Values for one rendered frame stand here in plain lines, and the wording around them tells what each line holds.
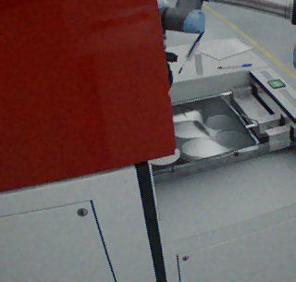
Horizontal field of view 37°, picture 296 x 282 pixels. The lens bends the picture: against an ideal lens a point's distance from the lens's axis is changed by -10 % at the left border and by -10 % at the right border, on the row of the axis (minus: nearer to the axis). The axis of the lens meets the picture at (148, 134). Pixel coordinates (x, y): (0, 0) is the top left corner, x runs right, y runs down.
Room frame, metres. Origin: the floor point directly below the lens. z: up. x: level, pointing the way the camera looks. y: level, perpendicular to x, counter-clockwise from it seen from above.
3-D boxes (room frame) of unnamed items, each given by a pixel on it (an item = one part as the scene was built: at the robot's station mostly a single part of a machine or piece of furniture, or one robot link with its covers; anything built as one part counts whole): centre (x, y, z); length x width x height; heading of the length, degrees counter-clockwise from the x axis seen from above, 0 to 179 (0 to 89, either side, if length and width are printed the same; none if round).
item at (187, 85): (1.71, -0.17, 0.89); 0.62 x 0.35 x 0.14; 98
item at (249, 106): (1.37, -0.39, 0.87); 0.36 x 0.08 x 0.03; 8
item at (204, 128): (1.32, -0.13, 0.90); 0.34 x 0.34 x 0.01; 8
